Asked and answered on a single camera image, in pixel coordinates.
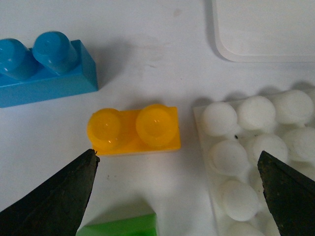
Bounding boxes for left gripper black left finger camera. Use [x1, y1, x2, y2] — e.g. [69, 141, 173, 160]
[0, 149, 100, 236]

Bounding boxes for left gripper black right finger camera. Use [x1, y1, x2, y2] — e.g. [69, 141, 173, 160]
[257, 151, 315, 236]

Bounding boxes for yellow two-stud block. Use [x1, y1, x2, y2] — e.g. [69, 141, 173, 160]
[87, 104, 181, 156]

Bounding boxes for green two-stud block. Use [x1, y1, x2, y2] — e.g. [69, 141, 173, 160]
[76, 213, 158, 236]

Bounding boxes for white studded base plate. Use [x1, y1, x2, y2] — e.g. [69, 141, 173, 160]
[193, 88, 315, 236]

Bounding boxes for blue three-stud block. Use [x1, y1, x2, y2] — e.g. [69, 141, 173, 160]
[0, 31, 98, 108]

